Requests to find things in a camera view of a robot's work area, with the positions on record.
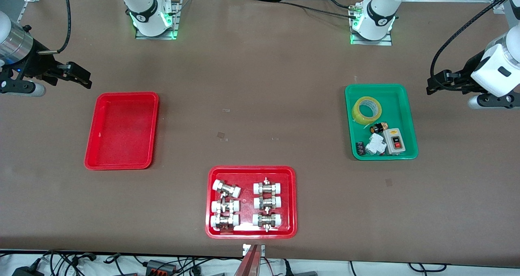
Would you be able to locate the black power brick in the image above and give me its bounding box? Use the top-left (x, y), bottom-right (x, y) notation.
top-left (145, 260), bottom-right (176, 274)

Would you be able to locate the grey switch box red button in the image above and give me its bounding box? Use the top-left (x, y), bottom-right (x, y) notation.
top-left (383, 128), bottom-right (406, 155)

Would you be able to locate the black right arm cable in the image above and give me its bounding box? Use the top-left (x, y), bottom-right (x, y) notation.
top-left (38, 0), bottom-right (72, 55)

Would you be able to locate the red metal bar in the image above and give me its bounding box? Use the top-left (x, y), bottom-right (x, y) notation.
top-left (234, 245), bottom-right (262, 276)

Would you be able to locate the aluminium arm base plate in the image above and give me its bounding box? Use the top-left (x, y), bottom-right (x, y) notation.
top-left (135, 0), bottom-right (181, 40)
top-left (350, 4), bottom-right (393, 46)

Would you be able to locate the black floor cable tangle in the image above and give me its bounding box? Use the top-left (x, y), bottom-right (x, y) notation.
top-left (41, 250), bottom-right (98, 276)

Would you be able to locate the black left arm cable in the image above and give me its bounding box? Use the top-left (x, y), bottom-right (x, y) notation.
top-left (430, 0), bottom-right (513, 81)

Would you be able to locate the small silver metal bracket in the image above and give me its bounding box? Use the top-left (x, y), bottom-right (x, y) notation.
top-left (243, 244), bottom-right (266, 257)

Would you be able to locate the yellow tape roll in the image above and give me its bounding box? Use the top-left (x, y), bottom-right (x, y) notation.
top-left (352, 96), bottom-right (383, 125)

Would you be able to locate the green plastic tray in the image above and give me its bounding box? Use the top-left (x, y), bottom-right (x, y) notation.
top-left (345, 84), bottom-right (419, 161)

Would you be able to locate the black floor cable loop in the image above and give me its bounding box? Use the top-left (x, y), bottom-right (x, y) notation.
top-left (407, 262), bottom-right (448, 273)

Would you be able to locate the white circuit breaker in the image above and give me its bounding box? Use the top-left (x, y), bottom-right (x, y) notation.
top-left (365, 133), bottom-right (387, 154)

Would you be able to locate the white capped metal pipe fitting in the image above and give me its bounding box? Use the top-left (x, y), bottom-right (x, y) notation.
top-left (252, 212), bottom-right (283, 232)
top-left (212, 179), bottom-right (242, 198)
top-left (253, 178), bottom-right (283, 195)
top-left (253, 196), bottom-right (282, 211)
top-left (211, 199), bottom-right (240, 214)
top-left (210, 213), bottom-right (240, 231)

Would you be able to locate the black braided table cable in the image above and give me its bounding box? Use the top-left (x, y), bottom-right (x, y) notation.
top-left (280, 0), bottom-right (358, 20)
top-left (323, 0), bottom-right (358, 9)

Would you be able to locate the red plastic tray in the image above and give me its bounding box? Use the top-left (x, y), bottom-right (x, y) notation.
top-left (205, 166), bottom-right (297, 239)
top-left (84, 92), bottom-right (159, 170)

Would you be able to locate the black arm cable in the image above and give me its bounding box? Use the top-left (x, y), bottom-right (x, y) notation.
top-left (430, 0), bottom-right (513, 81)
top-left (38, 0), bottom-right (72, 55)

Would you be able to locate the black plug adapter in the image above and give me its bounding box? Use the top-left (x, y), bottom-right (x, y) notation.
top-left (11, 265), bottom-right (45, 276)

